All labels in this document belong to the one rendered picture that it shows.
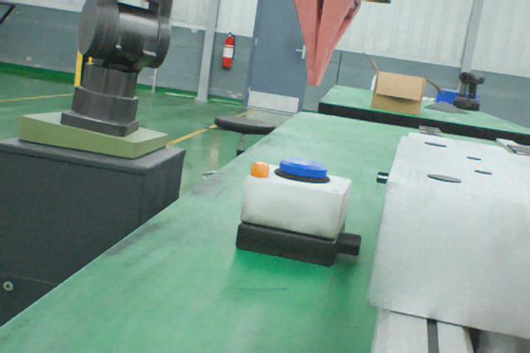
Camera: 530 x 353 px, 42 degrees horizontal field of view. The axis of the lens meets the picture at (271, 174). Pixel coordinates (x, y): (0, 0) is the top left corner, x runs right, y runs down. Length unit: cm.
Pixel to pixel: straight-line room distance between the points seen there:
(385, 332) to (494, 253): 4
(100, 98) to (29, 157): 12
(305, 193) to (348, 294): 9
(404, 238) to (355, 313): 25
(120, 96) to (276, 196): 45
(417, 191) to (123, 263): 32
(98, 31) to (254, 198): 42
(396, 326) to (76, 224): 74
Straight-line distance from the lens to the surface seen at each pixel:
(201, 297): 45
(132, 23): 93
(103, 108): 95
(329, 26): 55
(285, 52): 1175
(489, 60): 1188
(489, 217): 21
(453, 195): 21
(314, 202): 54
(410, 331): 21
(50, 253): 94
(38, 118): 95
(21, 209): 94
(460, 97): 426
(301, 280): 51
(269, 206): 55
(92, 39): 91
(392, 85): 288
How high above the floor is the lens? 94
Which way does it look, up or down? 10 degrees down
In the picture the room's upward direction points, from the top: 9 degrees clockwise
